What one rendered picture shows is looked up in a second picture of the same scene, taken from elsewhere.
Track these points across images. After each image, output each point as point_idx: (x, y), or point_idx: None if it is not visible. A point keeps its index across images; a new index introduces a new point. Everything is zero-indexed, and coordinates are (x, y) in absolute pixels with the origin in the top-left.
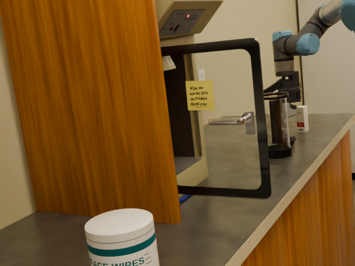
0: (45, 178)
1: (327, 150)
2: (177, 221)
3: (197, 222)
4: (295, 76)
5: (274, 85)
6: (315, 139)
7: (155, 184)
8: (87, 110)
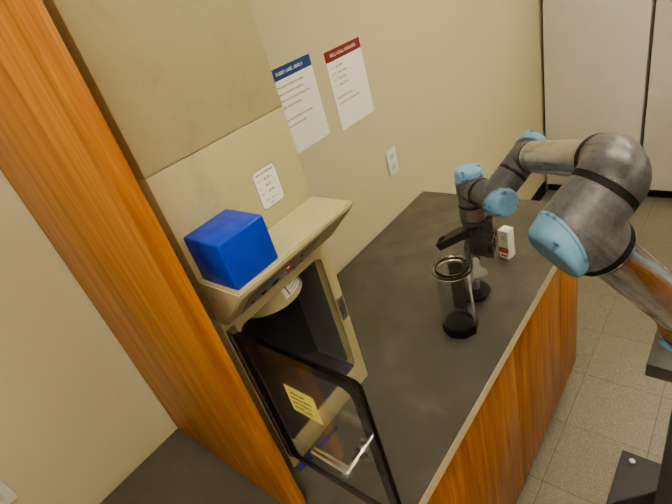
0: (172, 411)
1: (528, 314)
2: None
3: None
4: (486, 226)
5: (459, 236)
6: (517, 285)
7: (268, 479)
8: (182, 387)
